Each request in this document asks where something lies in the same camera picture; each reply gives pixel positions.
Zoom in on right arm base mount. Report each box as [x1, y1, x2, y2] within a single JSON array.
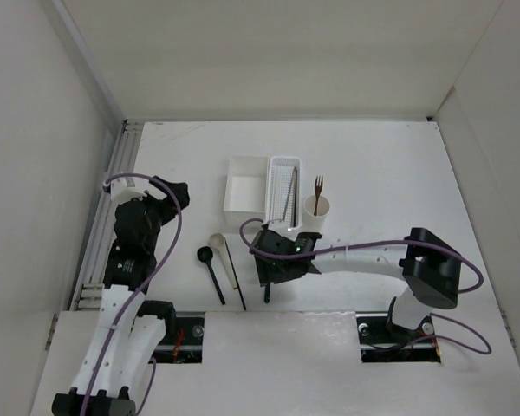
[[356, 312, 441, 363]]

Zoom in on gold fork black handle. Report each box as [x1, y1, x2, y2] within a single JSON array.
[[263, 283, 271, 304]]

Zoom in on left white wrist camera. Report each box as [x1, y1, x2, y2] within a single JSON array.
[[102, 178, 146, 210]]

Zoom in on brown wooden fork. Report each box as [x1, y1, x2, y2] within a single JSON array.
[[313, 175, 323, 216]]

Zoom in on dark thin chopstick left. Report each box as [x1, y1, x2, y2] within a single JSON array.
[[224, 241, 247, 311]]

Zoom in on white square box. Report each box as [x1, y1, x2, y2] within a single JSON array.
[[224, 156, 269, 227]]

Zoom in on black spoon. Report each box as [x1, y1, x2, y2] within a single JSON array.
[[197, 246, 226, 305]]

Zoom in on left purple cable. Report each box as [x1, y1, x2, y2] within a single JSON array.
[[77, 172, 186, 416]]

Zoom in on aluminium rail frame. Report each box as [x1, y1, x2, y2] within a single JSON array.
[[67, 120, 144, 310]]

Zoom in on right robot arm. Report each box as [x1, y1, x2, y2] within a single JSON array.
[[250, 225, 461, 341]]

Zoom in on white perforated basket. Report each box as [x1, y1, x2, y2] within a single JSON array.
[[264, 156, 302, 231]]

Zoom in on cream paper cup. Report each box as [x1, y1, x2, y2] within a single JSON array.
[[302, 195, 330, 231]]

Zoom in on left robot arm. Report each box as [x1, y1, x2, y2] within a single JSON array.
[[51, 173, 190, 415]]

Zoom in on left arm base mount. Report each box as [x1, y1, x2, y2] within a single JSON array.
[[153, 312, 205, 364]]

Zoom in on cream wooden spoon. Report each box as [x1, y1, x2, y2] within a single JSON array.
[[209, 233, 233, 288]]

